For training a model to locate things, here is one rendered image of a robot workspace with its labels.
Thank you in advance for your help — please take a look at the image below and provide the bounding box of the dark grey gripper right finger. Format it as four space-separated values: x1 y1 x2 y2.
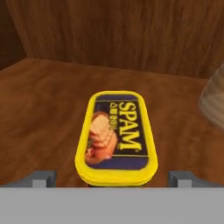
167 170 223 188

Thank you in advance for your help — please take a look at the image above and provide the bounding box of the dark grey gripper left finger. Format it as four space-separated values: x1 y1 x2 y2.
2 170 58 188

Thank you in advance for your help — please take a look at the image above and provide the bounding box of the yellow and blue food can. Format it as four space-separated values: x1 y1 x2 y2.
74 90 159 188

